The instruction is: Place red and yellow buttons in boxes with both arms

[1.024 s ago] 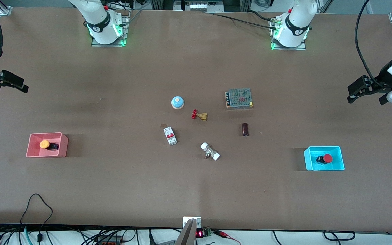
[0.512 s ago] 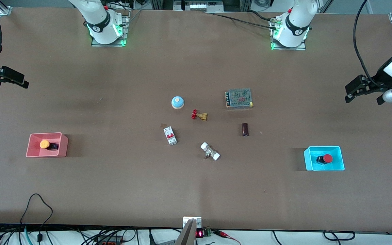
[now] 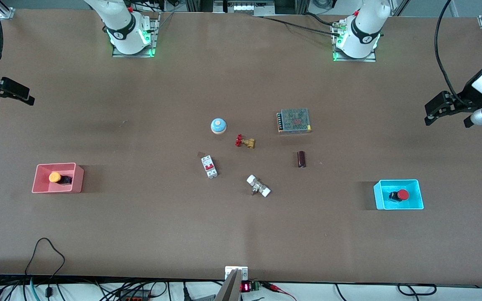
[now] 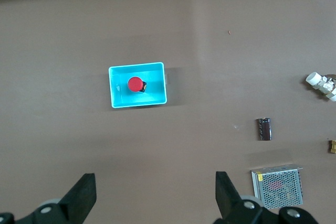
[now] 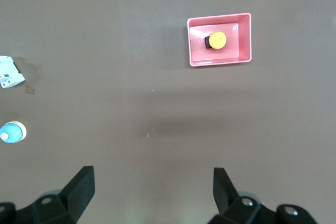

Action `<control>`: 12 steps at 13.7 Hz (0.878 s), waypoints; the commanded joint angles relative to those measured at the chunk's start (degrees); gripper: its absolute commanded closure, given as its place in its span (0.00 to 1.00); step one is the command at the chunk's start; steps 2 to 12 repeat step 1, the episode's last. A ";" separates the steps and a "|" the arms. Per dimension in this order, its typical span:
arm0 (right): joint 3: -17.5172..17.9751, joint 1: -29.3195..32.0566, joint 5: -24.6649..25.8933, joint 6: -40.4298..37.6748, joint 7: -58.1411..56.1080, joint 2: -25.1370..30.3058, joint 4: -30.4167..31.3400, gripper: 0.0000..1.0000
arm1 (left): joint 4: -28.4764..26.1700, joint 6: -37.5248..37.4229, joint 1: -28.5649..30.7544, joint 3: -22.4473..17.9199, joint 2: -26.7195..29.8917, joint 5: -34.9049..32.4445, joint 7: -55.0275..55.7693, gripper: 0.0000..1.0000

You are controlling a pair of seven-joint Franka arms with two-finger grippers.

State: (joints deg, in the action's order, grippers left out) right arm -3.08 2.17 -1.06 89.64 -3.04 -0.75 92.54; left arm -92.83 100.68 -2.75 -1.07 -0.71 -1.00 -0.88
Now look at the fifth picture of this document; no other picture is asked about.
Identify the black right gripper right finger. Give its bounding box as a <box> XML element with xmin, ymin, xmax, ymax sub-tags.
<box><xmin>207</xmin><ymin>167</ymin><xmax>319</xmax><ymax>224</ymax></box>

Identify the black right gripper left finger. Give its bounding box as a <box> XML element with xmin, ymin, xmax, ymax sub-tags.
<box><xmin>0</xmin><ymin>165</ymin><xmax>96</xmax><ymax>224</ymax></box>

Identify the yellow mushroom push button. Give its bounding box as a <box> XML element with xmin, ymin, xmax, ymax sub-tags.
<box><xmin>204</xmin><ymin>30</ymin><xmax>227</xmax><ymax>50</ymax></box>

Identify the blue and cream round knob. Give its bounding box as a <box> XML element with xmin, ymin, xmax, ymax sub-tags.
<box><xmin>0</xmin><ymin>120</ymin><xmax>28</xmax><ymax>145</ymax></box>

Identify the white circuit breaker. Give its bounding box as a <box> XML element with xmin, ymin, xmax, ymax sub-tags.
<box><xmin>0</xmin><ymin>55</ymin><xmax>26</xmax><ymax>89</ymax></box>

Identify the pink plastic box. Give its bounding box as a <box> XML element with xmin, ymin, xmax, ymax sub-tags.
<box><xmin>186</xmin><ymin>12</ymin><xmax>253</xmax><ymax>68</ymax></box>

